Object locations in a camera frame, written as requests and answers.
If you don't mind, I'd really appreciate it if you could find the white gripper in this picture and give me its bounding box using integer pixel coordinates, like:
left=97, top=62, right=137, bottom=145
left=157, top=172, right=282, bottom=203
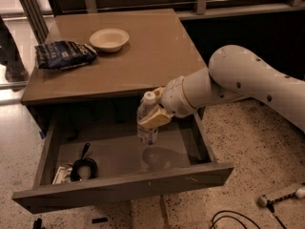
left=138, top=76, right=195, bottom=129

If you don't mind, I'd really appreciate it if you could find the clear plastic water bottle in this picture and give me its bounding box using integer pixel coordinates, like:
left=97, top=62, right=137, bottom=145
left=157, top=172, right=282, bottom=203
left=136, top=92, right=158, bottom=145

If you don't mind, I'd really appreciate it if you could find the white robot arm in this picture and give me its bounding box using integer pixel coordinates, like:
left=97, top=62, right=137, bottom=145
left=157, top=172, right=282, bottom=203
left=139, top=45, right=305, bottom=131

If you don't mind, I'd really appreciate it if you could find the open grey top drawer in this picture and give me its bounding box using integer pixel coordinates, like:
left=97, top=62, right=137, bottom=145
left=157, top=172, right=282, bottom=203
left=12, top=107, right=234, bottom=214

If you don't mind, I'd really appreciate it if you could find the white packet in drawer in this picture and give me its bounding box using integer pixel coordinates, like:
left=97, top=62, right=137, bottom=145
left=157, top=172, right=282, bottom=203
left=52, top=165, right=72, bottom=185

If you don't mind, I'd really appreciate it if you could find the white paper bowl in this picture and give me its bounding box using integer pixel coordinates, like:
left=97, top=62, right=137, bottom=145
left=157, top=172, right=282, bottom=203
left=90, top=29, right=130, bottom=52

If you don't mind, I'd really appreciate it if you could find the blue snack bag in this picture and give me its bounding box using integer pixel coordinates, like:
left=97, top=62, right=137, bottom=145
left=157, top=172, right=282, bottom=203
left=35, top=40, right=97, bottom=70

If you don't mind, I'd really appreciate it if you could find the small black floor object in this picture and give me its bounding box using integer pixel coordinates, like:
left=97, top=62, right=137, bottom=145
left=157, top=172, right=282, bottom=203
left=91, top=218, right=108, bottom=224

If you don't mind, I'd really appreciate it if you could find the white power strip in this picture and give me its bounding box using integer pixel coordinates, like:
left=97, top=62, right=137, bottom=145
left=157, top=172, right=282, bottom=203
left=257, top=183, right=305, bottom=207

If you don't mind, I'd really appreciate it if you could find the person's dark leg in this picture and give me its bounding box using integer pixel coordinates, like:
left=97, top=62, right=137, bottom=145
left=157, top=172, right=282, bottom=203
left=0, top=17, right=28, bottom=82

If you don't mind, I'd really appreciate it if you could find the black floor cable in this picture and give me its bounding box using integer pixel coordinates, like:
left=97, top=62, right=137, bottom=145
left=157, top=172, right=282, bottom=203
left=208, top=203, right=289, bottom=229

